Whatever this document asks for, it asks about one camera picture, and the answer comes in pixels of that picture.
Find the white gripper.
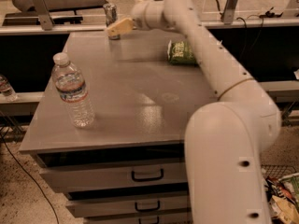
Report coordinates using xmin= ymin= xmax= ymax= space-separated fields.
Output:
xmin=106 ymin=0 xmax=169 ymax=36

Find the green chip bag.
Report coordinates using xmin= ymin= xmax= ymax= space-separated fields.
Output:
xmin=167 ymin=41 xmax=197 ymax=64

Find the wire basket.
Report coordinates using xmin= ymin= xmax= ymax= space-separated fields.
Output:
xmin=262 ymin=165 xmax=296 ymax=178

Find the metal rail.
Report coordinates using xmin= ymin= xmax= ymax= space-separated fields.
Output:
xmin=0 ymin=18 xmax=299 ymax=37

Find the left metal bracket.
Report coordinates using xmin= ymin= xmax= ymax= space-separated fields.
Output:
xmin=32 ymin=0 xmax=54 ymax=31

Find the bottom drawer black handle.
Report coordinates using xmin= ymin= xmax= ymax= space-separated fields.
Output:
xmin=138 ymin=217 xmax=160 ymax=224

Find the black floor cable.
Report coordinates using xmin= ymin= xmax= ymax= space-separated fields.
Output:
xmin=0 ymin=131 xmax=61 ymax=224

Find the right metal bracket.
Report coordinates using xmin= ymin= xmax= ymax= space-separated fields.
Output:
xmin=221 ymin=0 xmax=238 ymax=24

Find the clear plastic water bottle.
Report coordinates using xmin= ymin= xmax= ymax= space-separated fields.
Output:
xmin=51 ymin=52 xmax=95 ymax=128

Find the drawer black handle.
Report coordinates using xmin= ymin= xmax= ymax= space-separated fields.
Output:
xmin=131 ymin=169 xmax=164 ymax=182
xmin=135 ymin=201 xmax=161 ymax=213
xmin=138 ymin=217 xmax=160 ymax=224

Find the middle drawer black handle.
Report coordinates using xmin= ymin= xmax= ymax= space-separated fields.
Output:
xmin=135 ymin=201 xmax=161 ymax=213

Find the top drawer black handle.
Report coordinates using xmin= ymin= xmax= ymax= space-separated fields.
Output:
xmin=131 ymin=169 xmax=164 ymax=182

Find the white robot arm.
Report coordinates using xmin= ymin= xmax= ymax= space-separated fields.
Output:
xmin=107 ymin=0 xmax=281 ymax=224

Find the redbull can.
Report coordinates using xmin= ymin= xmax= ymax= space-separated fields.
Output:
xmin=103 ymin=3 xmax=118 ymax=27

